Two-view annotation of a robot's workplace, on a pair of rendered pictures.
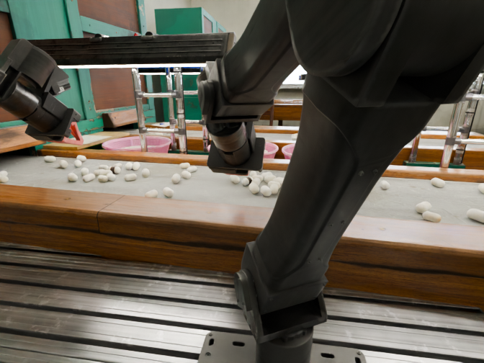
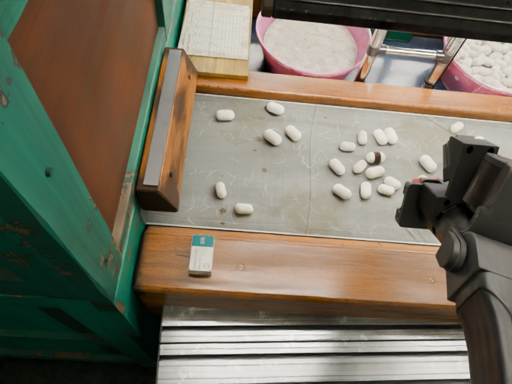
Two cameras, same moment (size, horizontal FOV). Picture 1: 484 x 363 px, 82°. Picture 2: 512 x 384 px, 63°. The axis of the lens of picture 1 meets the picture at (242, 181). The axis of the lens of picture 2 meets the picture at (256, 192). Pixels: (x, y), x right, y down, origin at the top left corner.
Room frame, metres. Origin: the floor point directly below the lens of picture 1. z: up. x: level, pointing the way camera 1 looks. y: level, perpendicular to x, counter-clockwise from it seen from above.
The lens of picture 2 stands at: (0.41, 0.75, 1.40)
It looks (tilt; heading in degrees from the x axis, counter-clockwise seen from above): 61 degrees down; 340
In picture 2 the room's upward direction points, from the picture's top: 11 degrees clockwise
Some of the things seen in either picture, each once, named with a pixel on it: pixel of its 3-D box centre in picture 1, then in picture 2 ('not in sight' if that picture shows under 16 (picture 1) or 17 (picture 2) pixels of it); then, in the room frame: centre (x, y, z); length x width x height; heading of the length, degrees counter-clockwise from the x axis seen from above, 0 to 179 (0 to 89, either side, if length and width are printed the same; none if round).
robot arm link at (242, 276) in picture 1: (279, 294); not in sight; (0.25, -0.04, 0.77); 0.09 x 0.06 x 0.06; 110
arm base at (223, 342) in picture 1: (283, 346); not in sight; (0.24, -0.05, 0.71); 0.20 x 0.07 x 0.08; 82
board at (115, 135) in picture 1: (91, 139); (218, 20); (1.18, 0.64, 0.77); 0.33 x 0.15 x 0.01; 168
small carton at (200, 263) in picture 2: not in sight; (201, 254); (0.63, 0.73, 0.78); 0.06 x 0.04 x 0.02; 168
